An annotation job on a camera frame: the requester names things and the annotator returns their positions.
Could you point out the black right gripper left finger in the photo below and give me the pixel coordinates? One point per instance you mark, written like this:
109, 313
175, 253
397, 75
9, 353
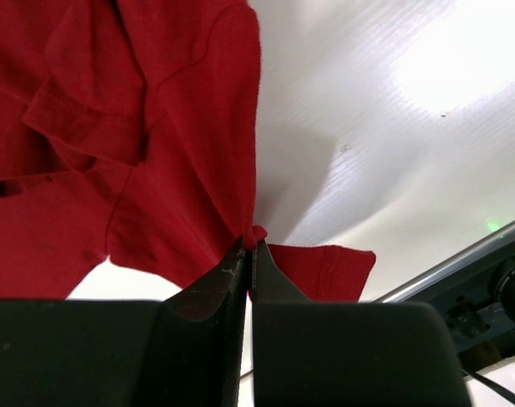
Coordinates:
185, 351

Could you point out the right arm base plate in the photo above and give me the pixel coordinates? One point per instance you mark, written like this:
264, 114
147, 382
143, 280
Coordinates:
473, 292

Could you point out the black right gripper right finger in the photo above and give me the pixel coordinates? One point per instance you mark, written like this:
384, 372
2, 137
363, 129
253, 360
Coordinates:
308, 353

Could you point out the dark red t shirt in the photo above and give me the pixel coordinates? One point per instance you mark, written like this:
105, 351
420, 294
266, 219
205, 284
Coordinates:
127, 133

